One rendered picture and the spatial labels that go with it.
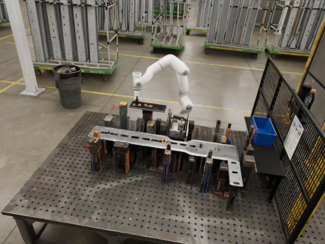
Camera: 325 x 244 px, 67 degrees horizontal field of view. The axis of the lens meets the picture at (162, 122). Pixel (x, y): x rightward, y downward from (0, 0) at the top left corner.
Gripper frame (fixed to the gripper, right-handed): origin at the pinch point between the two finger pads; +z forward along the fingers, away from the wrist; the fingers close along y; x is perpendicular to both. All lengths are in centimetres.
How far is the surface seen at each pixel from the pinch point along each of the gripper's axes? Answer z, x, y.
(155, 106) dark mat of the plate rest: 2.6, 18.7, 3.6
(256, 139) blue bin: 10, 107, 51
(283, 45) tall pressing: 78, 510, -576
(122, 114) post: 14.5, -15.1, -1.2
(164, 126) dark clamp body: 11.8, 25.7, 25.3
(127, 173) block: 47, -9, 51
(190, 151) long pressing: 19, 46, 56
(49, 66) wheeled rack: 91, -194, -354
